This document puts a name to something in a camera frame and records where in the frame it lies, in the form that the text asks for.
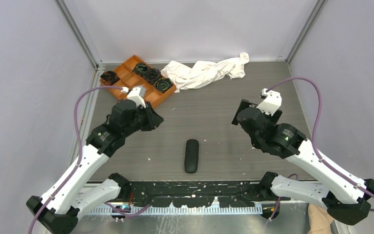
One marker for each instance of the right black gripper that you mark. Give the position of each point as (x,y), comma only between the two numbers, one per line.
(274,118)

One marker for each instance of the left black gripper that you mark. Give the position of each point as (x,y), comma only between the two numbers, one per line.
(153,119)

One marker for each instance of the black glasses case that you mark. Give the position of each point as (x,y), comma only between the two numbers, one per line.
(191,156)

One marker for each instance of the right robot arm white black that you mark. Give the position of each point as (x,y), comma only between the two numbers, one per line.
(343,195)

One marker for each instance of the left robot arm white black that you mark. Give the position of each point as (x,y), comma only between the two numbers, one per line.
(62,206)

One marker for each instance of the black coiled item right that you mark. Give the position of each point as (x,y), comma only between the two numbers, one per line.
(163,84)

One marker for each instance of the black coiled item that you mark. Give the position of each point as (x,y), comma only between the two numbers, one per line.
(141,68)
(109,78)
(152,75)
(163,84)

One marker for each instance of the black coiled item middle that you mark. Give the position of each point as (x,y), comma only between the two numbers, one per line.
(152,75)

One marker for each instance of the orange compartment tray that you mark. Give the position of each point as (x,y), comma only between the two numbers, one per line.
(129,79)

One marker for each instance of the white crumpled cloth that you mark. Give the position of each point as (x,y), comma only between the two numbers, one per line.
(203,73)

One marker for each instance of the black coiled item top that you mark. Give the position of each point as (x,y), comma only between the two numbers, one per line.
(141,68)

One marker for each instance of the black coiled item far left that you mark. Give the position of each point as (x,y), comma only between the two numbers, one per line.
(109,78)

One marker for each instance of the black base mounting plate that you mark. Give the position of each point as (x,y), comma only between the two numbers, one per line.
(194,194)

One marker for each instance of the beige cloth bottom right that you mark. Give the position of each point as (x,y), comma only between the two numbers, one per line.
(319,220)

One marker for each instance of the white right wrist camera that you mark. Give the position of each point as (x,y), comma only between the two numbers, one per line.
(271,102)

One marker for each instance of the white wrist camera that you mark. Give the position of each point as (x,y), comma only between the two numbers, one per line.
(135,94)
(271,102)

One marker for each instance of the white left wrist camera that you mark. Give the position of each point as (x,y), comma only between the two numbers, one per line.
(135,94)

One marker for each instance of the aluminium frame rail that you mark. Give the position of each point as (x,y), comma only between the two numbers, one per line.
(83,118)

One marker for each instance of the white slotted cable duct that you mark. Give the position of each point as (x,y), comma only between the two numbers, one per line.
(184,210)

